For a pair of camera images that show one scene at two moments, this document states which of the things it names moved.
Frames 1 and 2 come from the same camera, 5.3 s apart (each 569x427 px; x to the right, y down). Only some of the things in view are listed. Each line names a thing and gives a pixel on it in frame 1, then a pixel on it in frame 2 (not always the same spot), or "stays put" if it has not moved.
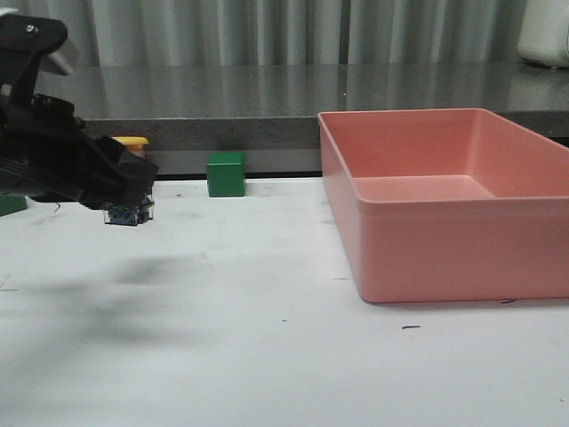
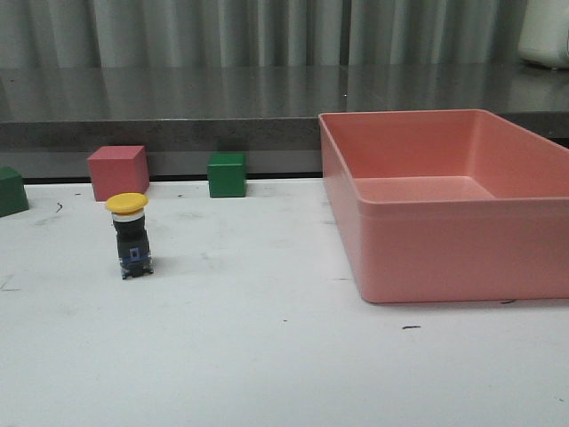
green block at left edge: [11, 204] stays put
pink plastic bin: [449, 205] stays put
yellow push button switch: [134, 214] -> [131, 232]
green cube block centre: [226, 173] stays put
